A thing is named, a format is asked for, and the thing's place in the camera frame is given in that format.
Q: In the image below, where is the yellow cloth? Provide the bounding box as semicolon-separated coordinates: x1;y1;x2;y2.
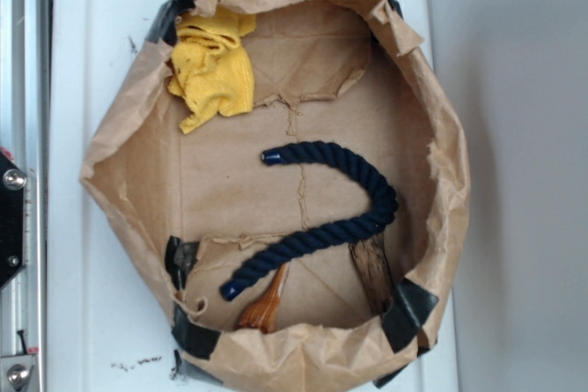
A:
167;7;256;134

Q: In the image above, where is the aluminium frame rail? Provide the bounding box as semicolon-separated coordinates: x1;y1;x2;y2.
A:
1;0;49;391

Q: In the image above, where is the dark weathered wood piece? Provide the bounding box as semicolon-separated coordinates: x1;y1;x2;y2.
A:
349;233;393;315

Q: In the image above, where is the glossy brown wooden handle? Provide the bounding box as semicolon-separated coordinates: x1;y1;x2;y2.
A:
236;263;290;334

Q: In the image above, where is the black mounting bracket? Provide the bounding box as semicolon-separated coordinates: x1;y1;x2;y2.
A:
0;148;27;289

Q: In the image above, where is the white plastic tray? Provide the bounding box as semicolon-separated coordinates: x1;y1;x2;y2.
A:
46;0;430;391

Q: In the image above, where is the brown paper bag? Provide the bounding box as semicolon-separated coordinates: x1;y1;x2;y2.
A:
81;0;470;391

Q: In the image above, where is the dark blue twisted rope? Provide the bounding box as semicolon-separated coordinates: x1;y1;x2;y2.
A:
219;141;400;303

